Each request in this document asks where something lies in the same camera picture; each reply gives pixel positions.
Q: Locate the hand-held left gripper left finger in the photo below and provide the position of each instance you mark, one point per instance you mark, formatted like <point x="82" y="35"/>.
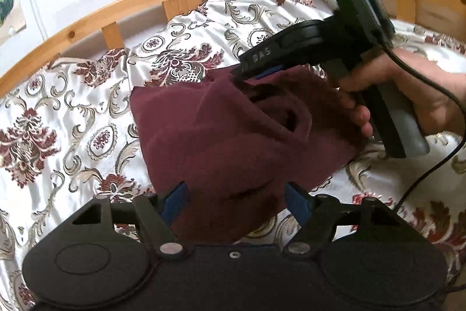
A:
<point x="174" y="203"/>

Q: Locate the wooden bed frame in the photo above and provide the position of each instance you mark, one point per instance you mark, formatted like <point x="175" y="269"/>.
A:
<point x="109" y="6"/>

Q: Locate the floral satin bed sheet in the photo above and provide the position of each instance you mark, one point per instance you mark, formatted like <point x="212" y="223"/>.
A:
<point x="72" y="121"/>

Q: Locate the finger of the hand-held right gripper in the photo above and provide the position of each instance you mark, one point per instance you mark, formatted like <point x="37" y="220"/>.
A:
<point x="267" y="72"/>

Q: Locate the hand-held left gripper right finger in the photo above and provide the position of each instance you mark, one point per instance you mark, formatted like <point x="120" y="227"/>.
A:
<point x="296" y="203"/>

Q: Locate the person's right hand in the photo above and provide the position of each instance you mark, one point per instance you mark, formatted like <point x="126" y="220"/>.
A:
<point x="433" y="92"/>

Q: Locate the maroon long-sleeve sweater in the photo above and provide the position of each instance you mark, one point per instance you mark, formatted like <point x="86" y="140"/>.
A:
<point x="204" y="143"/>

